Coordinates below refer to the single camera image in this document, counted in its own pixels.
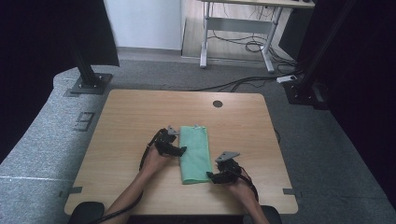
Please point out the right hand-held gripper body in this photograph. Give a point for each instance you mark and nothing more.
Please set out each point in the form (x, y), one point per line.
(229, 166)

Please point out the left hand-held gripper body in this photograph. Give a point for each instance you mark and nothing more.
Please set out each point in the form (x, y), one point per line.
(164, 140)

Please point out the green cloth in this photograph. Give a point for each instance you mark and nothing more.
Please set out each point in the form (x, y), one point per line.
(194, 155)

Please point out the person's left hand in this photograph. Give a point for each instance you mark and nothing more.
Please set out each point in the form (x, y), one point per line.
(154, 161)

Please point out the person's right hand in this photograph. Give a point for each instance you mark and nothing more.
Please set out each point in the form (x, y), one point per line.
(240, 193)

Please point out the black chair armrest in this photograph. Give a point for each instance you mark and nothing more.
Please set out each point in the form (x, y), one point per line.
(87, 213)
(272, 215)

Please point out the grey floor socket plate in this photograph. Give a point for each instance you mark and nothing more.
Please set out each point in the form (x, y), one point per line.
(84, 121)

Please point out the black metal stand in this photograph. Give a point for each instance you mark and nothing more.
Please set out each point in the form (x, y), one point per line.
(306, 87)
(88, 77)

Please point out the white power strip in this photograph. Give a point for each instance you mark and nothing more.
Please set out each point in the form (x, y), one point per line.
(287, 78)

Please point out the dark curtain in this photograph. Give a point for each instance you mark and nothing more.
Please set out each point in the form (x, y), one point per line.
(37, 62)
(367, 93)

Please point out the black computer case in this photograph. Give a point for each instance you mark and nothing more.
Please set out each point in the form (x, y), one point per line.
(292, 31)

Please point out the white desk frame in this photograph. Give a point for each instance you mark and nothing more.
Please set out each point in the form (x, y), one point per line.
(239, 26)

